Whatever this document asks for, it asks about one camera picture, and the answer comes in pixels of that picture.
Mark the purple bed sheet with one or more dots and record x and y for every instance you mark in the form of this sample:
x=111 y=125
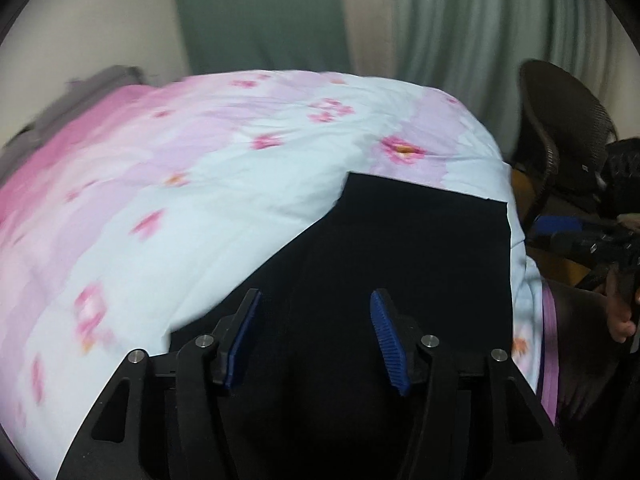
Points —
x=550 y=360

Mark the dark brown cloth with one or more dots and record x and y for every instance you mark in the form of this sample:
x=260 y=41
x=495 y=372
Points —
x=590 y=385

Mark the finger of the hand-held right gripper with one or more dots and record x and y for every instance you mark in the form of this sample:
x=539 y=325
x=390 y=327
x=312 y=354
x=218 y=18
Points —
x=565 y=242

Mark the pink floral duvet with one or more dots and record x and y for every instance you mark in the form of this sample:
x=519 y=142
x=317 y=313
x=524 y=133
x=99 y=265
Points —
x=200 y=185

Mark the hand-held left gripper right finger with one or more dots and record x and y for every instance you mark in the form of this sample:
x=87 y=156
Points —
x=389 y=342

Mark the person's right hand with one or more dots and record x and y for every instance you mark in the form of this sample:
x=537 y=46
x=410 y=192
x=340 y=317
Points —
x=620 y=325

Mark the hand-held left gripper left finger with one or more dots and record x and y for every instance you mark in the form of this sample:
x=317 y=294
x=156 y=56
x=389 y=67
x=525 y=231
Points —
x=245 y=332

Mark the beige curtain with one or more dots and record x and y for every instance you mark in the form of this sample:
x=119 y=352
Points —
x=375 y=15

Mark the black pants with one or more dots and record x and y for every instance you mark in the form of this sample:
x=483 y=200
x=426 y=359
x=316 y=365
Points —
x=425 y=250

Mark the pale green sheer curtain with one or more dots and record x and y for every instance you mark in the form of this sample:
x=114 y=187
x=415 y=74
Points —
x=500 y=25

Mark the dark wicker chair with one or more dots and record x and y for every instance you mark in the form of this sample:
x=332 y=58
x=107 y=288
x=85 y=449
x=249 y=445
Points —
x=570 y=125

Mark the grey upholstered bed headboard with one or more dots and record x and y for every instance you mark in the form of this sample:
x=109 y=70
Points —
x=105 y=80

